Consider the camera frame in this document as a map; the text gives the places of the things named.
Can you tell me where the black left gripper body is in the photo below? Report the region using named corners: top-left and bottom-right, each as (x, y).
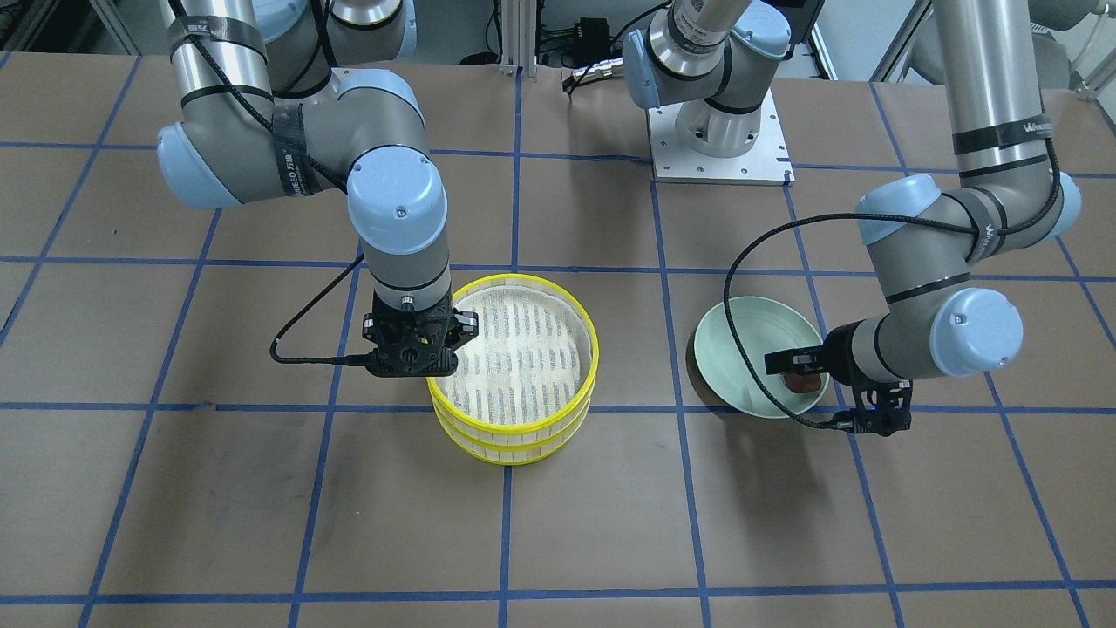
top-left (764, 323), bottom-right (912, 437)

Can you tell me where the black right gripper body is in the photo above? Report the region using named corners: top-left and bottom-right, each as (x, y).
top-left (360, 294), bottom-right (480, 378)

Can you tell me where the brown steamed bun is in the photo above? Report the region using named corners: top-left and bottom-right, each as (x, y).
top-left (782, 371), bottom-right (825, 396)

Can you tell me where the yellow steamer layer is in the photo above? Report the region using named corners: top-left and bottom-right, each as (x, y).
top-left (434, 399), bottom-right (589, 466)
top-left (427, 273), bottom-right (602, 438)

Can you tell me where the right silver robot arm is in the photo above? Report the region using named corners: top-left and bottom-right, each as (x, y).
top-left (157, 1), bottom-right (479, 377)

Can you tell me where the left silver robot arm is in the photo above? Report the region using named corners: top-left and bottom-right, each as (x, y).
top-left (622, 1), bottom-right (1081, 436)

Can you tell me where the light green plate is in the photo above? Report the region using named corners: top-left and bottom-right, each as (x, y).
top-left (694, 297), bottom-right (829, 419)

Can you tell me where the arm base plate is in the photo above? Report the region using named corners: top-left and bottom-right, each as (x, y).
top-left (647, 89), bottom-right (796, 186)

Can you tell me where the aluminium frame post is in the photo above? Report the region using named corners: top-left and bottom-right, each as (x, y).
top-left (498, 0), bottom-right (541, 83)

